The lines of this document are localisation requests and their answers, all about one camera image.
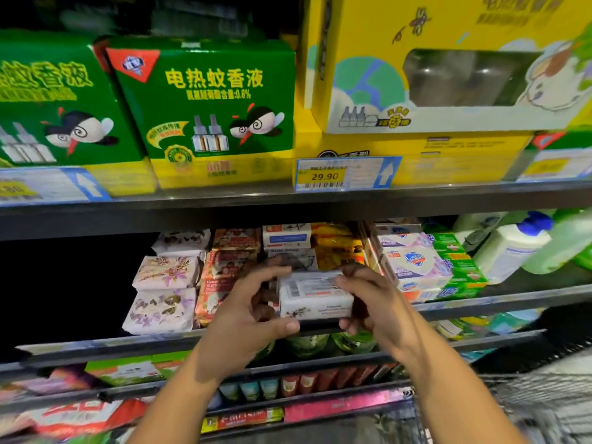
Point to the person's left hand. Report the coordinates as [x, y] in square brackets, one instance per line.
[239, 328]

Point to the person's right hand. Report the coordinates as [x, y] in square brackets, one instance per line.
[388, 314]

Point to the stack of white purple soap boxes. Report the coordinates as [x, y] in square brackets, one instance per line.
[412, 263]

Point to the stack of pink soap boxes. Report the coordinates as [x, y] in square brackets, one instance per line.
[227, 263]

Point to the white blue print soap box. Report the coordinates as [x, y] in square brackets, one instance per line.
[314, 296]

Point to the stack of floral soap boxes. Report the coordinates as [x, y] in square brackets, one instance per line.
[162, 309]

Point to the stack of yellow soap boxes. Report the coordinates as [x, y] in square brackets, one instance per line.
[338, 249]

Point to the stack of green soap boxes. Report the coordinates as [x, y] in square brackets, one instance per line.
[462, 272]

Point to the stack of white orange soap boxes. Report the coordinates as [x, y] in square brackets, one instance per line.
[287, 235]

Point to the white hand sanitizer bottle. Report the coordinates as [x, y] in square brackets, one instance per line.
[509, 249]
[476, 226]

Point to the bright green hand sanitizer bottle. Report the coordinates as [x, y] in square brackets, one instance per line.
[585, 257]

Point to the person's right forearm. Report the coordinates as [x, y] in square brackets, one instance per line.
[462, 397]

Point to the row of blue white tubes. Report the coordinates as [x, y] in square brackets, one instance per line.
[245, 391]

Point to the row of red tubes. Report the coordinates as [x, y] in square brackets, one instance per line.
[338, 377]

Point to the yellow red flat pack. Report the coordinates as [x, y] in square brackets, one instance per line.
[242, 420]

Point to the pink flat pack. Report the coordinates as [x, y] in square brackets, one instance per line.
[347, 405]

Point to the green white carton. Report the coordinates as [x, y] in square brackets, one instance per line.
[134, 370]

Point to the white blue price tag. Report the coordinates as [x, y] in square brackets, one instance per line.
[51, 187]
[555, 166]
[347, 174]

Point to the flat yellow box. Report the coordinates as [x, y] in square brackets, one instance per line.
[462, 157]

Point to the red white packet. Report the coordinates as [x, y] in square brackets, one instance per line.
[83, 416]

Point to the row of pink orange packets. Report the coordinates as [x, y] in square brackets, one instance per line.
[51, 382]

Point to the green box mosquito print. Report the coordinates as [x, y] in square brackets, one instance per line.
[55, 97]
[213, 87]

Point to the large yellow box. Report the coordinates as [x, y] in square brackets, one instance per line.
[370, 32]

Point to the row of dark green packs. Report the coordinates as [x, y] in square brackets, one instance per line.
[185, 18]

